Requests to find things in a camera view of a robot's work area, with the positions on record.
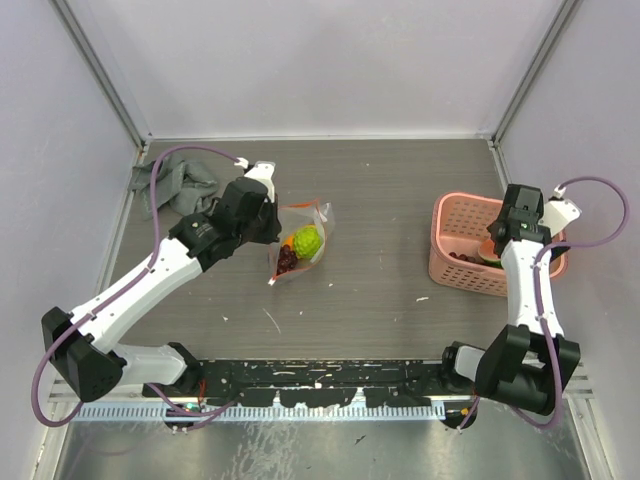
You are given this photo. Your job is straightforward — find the green custard apple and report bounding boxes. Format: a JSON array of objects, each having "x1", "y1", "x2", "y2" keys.
[{"x1": 293, "y1": 225, "x2": 324, "y2": 260}]

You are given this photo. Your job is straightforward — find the white slotted cable duct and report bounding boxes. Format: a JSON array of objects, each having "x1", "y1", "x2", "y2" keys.
[{"x1": 74, "y1": 401, "x2": 446, "y2": 422}]

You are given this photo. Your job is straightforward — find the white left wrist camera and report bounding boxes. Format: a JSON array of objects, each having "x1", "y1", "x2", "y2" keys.
[{"x1": 244, "y1": 161, "x2": 276, "y2": 203}]

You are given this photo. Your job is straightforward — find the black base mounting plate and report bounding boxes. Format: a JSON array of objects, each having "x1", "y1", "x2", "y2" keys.
[{"x1": 158, "y1": 360, "x2": 474, "y2": 408}]

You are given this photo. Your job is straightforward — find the clear zip top bag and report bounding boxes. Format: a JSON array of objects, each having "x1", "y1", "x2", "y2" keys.
[{"x1": 268, "y1": 200, "x2": 335, "y2": 286}]

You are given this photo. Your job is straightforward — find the green crumpled cloth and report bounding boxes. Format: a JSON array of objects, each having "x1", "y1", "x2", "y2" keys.
[{"x1": 129, "y1": 153, "x2": 219, "y2": 220}]

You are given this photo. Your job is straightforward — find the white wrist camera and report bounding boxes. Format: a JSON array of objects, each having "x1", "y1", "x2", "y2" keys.
[
  {"x1": 539, "y1": 198, "x2": 582, "y2": 237},
  {"x1": 244, "y1": 161, "x2": 276, "y2": 203}
]

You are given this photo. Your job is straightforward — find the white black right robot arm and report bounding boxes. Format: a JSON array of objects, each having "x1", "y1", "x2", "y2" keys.
[{"x1": 438, "y1": 184, "x2": 581, "y2": 416}]

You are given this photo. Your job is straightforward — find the dark red grape bunch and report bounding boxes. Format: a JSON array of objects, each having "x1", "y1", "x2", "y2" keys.
[{"x1": 276, "y1": 244, "x2": 299, "y2": 275}]

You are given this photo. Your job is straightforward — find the aluminium left frame post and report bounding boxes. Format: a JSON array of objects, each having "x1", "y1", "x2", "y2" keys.
[{"x1": 49, "y1": 1, "x2": 150, "y2": 150}]

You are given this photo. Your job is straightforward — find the pink plastic basket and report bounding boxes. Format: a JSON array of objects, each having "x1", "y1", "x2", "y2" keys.
[{"x1": 429, "y1": 192, "x2": 569, "y2": 298}]

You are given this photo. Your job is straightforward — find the aluminium front rail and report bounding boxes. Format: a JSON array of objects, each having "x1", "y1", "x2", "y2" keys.
[{"x1": 47, "y1": 357, "x2": 596, "y2": 404}]

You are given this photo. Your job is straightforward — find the aluminium right frame post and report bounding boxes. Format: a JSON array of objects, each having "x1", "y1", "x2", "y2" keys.
[{"x1": 491, "y1": 0, "x2": 583, "y2": 147}]

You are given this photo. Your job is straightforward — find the watermelon slice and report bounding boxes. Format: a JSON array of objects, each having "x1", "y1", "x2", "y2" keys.
[{"x1": 477, "y1": 238, "x2": 502, "y2": 268}]

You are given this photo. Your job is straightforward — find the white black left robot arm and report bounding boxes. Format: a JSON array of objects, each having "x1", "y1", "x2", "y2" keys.
[{"x1": 42, "y1": 175, "x2": 281, "y2": 403}]

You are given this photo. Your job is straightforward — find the orange mango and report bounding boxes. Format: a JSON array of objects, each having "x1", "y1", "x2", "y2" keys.
[{"x1": 281, "y1": 235, "x2": 294, "y2": 251}]

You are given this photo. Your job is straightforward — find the aluminium frame post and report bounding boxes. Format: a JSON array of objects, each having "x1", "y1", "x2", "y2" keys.
[
  {"x1": 491, "y1": 0, "x2": 583, "y2": 147},
  {"x1": 49, "y1": 1, "x2": 150, "y2": 150}
]

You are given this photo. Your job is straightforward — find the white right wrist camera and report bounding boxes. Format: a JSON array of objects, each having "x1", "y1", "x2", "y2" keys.
[{"x1": 539, "y1": 198, "x2": 582, "y2": 237}]

